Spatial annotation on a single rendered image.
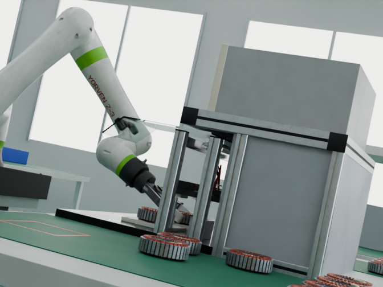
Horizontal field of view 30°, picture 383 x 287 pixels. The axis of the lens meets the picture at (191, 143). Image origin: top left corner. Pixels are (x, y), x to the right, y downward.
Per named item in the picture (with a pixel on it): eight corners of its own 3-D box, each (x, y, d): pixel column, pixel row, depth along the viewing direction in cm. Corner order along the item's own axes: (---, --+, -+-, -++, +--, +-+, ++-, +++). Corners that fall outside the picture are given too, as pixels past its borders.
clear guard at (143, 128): (101, 132, 205) (106, 112, 205) (135, 143, 227) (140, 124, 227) (207, 154, 193) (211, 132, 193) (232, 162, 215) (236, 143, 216)
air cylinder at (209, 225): (186, 235, 204) (190, 216, 205) (195, 235, 211) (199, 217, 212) (202, 239, 203) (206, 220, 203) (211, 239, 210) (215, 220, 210)
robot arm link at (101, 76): (75, 76, 256) (92, 62, 248) (98, 68, 264) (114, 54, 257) (124, 164, 256) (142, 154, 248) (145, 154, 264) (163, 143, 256)
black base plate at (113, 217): (54, 216, 201) (56, 208, 201) (145, 220, 261) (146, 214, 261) (209, 254, 185) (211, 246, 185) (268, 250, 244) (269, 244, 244)
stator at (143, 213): (129, 217, 209) (132, 205, 210) (146, 218, 220) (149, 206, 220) (163, 225, 205) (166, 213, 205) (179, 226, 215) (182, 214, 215)
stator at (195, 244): (151, 244, 179) (154, 229, 179) (194, 251, 181) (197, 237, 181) (158, 249, 168) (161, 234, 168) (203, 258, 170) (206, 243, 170)
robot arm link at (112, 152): (85, 159, 248) (93, 136, 241) (111, 147, 257) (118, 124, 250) (113, 184, 243) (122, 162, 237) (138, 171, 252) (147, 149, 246)
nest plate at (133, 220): (120, 220, 208) (121, 216, 208) (141, 221, 222) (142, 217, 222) (167, 232, 202) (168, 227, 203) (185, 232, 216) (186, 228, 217)
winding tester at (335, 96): (206, 114, 199) (221, 42, 200) (247, 135, 240) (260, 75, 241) (345, 139, 185) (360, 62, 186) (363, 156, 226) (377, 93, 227)
